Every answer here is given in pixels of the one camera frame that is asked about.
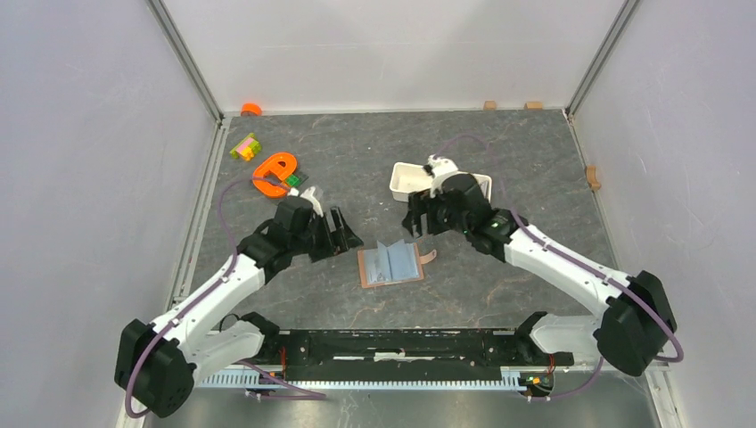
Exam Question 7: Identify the orange letter-shaped plastic piece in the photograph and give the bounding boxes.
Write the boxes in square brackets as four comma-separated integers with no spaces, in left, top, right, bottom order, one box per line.
[251,152,299,199]

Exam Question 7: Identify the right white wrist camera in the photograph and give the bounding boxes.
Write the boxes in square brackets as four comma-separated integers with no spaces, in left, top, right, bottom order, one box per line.
[423,155,459,198]

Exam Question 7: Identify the curved wooden piece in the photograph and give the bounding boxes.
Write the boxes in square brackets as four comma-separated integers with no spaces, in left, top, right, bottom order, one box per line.
[585,165,602,192]

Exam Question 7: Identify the white plastic tray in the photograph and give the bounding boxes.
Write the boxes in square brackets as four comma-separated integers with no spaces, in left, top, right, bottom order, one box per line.
[389,162,492,202]

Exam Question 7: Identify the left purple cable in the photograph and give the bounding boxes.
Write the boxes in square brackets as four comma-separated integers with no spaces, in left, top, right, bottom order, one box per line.
[124,177,329,419]

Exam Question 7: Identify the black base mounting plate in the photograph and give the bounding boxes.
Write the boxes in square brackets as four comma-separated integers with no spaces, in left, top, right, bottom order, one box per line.
[249,328,575,382]

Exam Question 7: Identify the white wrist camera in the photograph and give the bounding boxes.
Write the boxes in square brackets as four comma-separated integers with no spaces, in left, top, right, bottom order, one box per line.
[423,155,459,198]
[287,185,324,217]

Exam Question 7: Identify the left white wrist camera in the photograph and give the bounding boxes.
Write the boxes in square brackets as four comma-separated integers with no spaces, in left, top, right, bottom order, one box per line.
[287,185,324,217]

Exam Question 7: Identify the blue toothed cable rail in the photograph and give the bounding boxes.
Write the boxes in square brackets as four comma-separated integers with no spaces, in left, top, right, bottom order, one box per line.
[197,368,527,391]

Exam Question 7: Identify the colourful toy brick stack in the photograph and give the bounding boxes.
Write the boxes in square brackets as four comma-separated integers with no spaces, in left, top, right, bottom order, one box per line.
[229,133,261,162]

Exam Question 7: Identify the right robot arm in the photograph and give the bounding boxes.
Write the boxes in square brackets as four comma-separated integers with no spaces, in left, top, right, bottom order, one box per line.
[402,173,685,376]

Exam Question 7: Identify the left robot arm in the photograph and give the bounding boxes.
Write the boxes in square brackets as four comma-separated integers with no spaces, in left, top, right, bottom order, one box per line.
[114,194,363,418]

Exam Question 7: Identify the orange round cap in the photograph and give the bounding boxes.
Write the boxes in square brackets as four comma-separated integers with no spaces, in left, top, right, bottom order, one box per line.
[240,103,262,117]

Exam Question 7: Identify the brown leather card holder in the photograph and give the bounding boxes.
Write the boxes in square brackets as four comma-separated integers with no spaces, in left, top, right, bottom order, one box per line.
[357,240,437,289]

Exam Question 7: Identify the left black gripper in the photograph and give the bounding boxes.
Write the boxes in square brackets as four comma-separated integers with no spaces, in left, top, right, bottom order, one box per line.
[291,205,364,262]

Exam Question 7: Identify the green brick on dark plate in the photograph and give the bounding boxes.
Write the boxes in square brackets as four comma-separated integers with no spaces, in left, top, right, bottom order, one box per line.
[283,171,308,188]

